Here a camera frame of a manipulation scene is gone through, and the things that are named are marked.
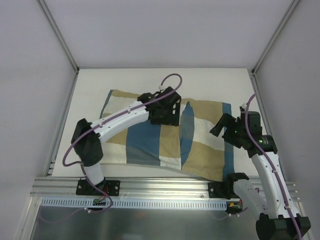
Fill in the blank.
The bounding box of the aluminium mounting rail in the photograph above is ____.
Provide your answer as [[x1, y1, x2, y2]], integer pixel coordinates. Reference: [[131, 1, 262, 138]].
[[29, 176, 298, 204]]

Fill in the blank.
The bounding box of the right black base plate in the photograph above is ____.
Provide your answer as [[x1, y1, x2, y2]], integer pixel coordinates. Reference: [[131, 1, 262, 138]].
[[207, 181, 238, 200]]

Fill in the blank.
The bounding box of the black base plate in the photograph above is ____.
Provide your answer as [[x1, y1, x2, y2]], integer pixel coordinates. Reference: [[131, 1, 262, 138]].
[[207, 181, 238, 200], [75, 177, 121, 197]]

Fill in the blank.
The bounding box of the blue tan white checked pillowcase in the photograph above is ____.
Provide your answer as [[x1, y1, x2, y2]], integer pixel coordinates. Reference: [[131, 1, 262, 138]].
[[101, 98, 235, 181]]

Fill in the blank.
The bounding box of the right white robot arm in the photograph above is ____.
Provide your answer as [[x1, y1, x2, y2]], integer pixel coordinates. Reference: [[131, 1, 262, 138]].
[[208, 110, 311, 240]]

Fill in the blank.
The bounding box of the slotted white cable duct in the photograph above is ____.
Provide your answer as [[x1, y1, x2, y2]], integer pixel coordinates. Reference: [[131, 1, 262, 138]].
[[41, 197, 228, 211]]

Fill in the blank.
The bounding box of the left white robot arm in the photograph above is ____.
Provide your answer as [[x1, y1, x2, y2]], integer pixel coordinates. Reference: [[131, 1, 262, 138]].
[[70, 86, 182, 195]]

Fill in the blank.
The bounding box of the right aluminium frame post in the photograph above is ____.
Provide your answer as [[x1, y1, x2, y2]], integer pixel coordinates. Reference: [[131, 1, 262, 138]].
[[251, 0, 301, 76]]

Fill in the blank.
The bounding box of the left aluminium frame post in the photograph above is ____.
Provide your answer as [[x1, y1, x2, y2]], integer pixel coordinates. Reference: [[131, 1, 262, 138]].
[[36, 0, 80, 74]]

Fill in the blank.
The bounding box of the aluminium frame post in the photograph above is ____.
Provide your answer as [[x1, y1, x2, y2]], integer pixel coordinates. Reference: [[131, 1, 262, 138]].
[[36, 0, 80, 74], [251, 0, 301, 76]]

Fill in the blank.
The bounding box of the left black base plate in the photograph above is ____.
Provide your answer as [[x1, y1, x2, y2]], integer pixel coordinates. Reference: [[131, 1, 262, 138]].
[[75, 177, 121, 197]]

